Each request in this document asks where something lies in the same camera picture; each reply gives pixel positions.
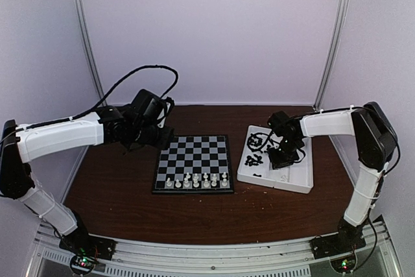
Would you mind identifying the black chess pieces cluster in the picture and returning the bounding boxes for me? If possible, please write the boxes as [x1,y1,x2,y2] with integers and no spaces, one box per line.
[244,154,263,167]
[247,134,263,149]

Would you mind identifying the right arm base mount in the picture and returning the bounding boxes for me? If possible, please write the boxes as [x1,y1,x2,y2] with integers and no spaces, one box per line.
[310,217,368,259]

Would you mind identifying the left controller board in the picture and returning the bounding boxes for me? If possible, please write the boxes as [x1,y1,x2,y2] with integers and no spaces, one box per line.
[69,255,98,275]

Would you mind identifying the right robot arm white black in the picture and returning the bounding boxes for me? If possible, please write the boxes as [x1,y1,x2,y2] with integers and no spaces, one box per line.
[267,101,398,252]

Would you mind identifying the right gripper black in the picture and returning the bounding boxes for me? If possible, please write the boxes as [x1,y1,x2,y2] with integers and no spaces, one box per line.
[268,138,302,169]

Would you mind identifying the right controller board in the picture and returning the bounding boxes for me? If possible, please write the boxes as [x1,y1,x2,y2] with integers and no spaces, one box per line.
[330,256,357,274]

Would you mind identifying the controller board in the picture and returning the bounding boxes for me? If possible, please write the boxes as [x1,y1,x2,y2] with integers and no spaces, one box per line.
[330,256,357,274]
[69,255,98,275]

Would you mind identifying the aluminium frame post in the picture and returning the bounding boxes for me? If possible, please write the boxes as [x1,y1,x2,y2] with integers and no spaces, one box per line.
[74,0,104,99]
[313,0,350,110]

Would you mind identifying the right aluminium frame post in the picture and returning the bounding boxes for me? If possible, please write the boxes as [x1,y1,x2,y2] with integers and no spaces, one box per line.
[313,0,350,110]

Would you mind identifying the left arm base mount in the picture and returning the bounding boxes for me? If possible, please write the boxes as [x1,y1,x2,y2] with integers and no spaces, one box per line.
[59,212,116,260]

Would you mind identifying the black chess pieces lower cluster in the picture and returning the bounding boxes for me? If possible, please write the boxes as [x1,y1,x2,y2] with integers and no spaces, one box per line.
[244,154,263,167]

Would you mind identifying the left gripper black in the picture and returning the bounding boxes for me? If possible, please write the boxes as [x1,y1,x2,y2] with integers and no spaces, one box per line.
[131,122,174,150]

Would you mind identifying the white chess queen piece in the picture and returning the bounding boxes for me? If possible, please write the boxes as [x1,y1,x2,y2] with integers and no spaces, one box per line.
[165,178,172,188]

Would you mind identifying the white chess king piece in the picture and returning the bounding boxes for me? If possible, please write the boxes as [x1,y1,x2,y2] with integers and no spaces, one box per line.
[192,179,199,189]

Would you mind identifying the right black cable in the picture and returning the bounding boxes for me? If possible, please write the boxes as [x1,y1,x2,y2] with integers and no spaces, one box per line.
[246,130,276,153]

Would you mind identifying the white plastic tray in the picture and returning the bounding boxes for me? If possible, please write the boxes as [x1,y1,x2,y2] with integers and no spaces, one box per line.
[235,123,314,195]

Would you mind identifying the left black cable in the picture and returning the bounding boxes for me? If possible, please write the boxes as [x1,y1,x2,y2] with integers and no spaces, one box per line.
[12,64,180,135]

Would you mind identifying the aluminium front rail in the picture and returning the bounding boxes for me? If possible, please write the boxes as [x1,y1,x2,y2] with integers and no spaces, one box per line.
[25,215,399,277]

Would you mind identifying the black white chessboard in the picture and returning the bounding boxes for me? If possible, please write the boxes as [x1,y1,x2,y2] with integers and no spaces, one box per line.
[152,134,234,194]

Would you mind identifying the black chess pieces upper cluster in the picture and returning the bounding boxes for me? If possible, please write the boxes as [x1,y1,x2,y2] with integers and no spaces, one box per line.
[247,134,263,149]

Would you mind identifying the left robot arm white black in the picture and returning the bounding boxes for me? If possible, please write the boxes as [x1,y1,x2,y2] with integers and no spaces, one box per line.
[1,104,172,254]

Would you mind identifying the black cable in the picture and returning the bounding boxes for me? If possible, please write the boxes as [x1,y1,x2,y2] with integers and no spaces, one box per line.
[12,64,180,135]
[246,130,276,153]

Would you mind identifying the left aluminium frame post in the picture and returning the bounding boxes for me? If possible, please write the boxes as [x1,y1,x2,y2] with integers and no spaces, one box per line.
[74,0,104,99]

